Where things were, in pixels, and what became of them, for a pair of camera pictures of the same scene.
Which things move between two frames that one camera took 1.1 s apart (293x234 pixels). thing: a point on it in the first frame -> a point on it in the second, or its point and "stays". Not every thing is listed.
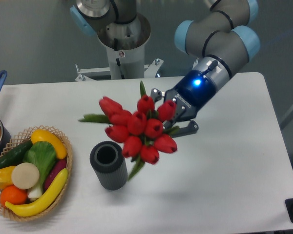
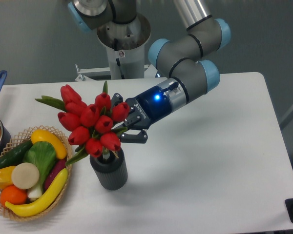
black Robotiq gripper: x=194 y=89 -> x=149 y=106
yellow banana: x=20 y=210 stays
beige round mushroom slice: x=25 y=176 stays
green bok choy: x=43 y=155 stays
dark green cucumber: x=14 y=157 stays
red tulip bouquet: x=141 y=134 -> x=95 y=125
